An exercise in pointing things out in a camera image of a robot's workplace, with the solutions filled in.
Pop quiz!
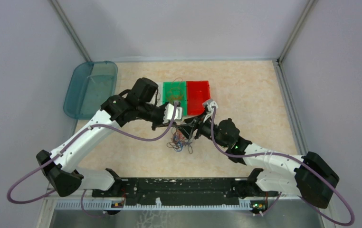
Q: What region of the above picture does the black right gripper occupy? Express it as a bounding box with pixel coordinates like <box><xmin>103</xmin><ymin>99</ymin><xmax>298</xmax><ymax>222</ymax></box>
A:
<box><xmin>176</xmin><ymin>110</ymin><xmax>229</xmax><ymax>149</ymax></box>

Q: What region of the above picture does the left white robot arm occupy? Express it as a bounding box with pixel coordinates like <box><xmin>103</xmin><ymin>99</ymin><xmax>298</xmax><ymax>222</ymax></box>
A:
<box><xmin>37</xmin><ymin>77</ymin><xmax>182</xmax><ymax>197</ymax></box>

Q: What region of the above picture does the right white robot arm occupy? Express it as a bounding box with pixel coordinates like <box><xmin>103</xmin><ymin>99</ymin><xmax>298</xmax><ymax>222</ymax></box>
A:
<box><xmin>177</xmin><ymin>116</ymin><xmax>339</xmax><ymax>209</ymax></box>

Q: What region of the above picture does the white plastic bin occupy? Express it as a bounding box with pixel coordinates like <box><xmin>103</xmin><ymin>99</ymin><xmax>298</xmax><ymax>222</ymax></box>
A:
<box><xmin>157</xmin><ymin>82</ymin><xmax>163</xmax><ymax>105</ymax></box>

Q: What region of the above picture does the green plastic bin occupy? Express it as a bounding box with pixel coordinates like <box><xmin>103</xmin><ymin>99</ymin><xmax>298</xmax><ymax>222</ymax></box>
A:
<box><xmin>162</xmin><ymin>81</ymin><xmax>187</xmax><ymax>116</ymax></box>

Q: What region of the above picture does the red plastic bin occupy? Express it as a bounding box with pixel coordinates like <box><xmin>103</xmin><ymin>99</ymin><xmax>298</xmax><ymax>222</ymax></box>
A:
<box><xmin>186</xmin><ymin>81</ymin><xmax>211</xmax><ymax>115</ymax></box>

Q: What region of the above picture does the teal translucent plastic tray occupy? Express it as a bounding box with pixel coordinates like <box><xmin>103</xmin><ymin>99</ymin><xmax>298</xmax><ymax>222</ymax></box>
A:
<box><xmin>63</xmin><ymin>61</ymin><xmax>118</xmax><ymax>120</ymax></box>

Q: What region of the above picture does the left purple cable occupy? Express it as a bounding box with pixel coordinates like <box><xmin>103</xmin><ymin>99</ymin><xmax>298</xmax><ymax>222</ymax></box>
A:
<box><xmin>7</xmin><ymin>101</ymin><xmax>180</xmax><ymax>219</ymax></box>

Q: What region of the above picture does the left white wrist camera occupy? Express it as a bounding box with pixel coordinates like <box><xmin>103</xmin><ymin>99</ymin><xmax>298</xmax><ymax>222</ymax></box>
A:
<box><xmin>163</xmin><ymin>103</ymin><xmax>183</xmax><ymax>123</ymax></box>

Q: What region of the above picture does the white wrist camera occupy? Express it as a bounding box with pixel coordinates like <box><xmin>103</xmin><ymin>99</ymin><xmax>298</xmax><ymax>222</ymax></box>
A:
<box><xmin>202</xmin><ymin>98</ymin><xmax>219</xmax><ymax>122</ymax></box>
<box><xmin>163</xmin><ymin>103</ymin><xmax>183</xmax><ymax>123</ymax></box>

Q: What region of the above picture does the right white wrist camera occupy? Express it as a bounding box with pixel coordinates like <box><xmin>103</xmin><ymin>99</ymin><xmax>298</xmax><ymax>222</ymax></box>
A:
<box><xmin>202</xmin><ymin>98</ymin><xmax>219</xmax><ymax>122</ymax></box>

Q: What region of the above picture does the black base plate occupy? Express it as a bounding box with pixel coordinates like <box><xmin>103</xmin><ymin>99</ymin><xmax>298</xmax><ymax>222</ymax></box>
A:
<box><xmin>92</xmin><ymin>178</ymin><xmax>266</xmax><ymax>206</ymax></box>

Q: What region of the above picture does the white slotted cable duct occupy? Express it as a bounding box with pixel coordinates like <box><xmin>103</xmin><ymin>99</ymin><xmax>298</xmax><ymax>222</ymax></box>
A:
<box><xmin>55</xmin><ymin>197</ymin><xmax>267</xmax><ymax>211</ymax></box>

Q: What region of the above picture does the right aluminium side rail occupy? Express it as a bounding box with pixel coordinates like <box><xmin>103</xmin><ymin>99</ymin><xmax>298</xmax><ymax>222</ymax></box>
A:
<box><xmin>272</xmin><ymin>59</ymin><xmax>307</xmax><ymax>155</ymax></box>

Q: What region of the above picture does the left aluminium frame post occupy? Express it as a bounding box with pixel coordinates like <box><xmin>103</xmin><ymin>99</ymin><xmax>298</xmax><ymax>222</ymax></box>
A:
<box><xmin>49</xmin><ymin>0</ymin><xmax>92</xmax><ymax>62</ymax></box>

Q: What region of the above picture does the aluminium frame post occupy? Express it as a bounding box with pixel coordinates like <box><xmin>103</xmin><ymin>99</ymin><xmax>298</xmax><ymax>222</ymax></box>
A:
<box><xmin>49</xmin><ymin>0</ymin><xmax>92</xmax><ymax>62</ymax></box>
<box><xmin>277</xmin><ymin>0</ymin><xmax>318</xmax><ymax>65</ymax></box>

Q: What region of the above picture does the right aluminium frame post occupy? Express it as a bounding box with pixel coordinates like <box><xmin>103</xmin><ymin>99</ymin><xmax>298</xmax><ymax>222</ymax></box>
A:
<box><xmin>277</xmin><ymin>0</ymin><xmax>318</xmax><ymax>65</ymax></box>

